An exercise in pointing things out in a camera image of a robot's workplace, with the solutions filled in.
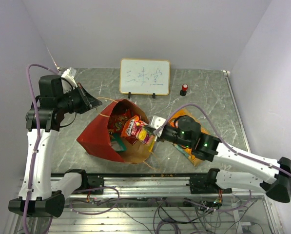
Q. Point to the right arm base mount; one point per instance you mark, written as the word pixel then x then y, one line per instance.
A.
pixel 199 184

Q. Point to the red black stamp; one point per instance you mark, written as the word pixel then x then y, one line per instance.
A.
pixel 183 90

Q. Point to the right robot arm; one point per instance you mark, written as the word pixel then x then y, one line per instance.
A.
pixel 269 176

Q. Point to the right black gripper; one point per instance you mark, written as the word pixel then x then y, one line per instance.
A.
pixel 150 129

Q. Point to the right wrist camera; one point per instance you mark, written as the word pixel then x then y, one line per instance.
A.
pixel 156 122

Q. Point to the red paper bag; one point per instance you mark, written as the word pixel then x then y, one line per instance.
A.
pixel 96 140

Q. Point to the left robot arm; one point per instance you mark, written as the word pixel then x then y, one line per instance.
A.
pixel 38 197

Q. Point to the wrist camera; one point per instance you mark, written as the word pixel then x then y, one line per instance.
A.
pixel 156 122
pixel 68 79

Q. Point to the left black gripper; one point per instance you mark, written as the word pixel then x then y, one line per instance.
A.
pixel 87 101

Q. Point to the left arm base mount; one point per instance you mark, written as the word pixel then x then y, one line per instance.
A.
pixel 96 181

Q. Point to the small whiteboard with stand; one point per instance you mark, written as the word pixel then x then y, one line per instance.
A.
pixel 144 77

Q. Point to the red snack pack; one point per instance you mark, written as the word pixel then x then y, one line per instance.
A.
pixel 117 121

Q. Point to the aluminium rail frame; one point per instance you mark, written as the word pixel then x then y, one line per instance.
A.
pixel 155 204

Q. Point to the pink yellow snack bag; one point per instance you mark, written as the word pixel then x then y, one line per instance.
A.
pixel 136 128

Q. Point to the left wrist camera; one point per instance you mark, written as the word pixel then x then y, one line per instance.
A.
pixel 68 79

